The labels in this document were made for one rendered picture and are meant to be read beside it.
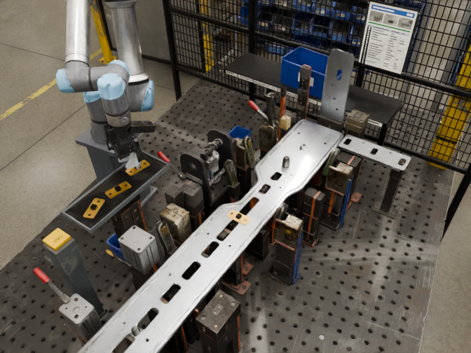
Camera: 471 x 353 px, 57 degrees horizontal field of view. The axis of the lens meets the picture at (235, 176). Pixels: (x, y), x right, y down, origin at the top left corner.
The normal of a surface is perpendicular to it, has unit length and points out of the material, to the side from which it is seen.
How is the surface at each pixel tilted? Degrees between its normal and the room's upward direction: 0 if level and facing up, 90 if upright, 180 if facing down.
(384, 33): 90
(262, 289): 0
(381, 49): 90
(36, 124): 0
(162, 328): 0
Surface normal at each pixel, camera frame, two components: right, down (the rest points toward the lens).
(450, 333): -0.02, -0.72
